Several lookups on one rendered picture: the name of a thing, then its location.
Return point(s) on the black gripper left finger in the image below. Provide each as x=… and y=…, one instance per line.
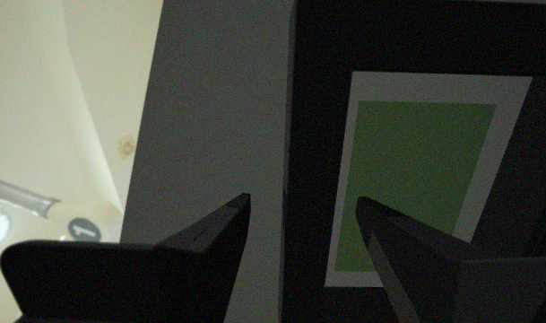
x=186, y=278

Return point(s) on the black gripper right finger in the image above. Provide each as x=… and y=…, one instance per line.
x=433, y=277

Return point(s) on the grey flat board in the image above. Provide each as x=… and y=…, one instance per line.
x=213, y=127

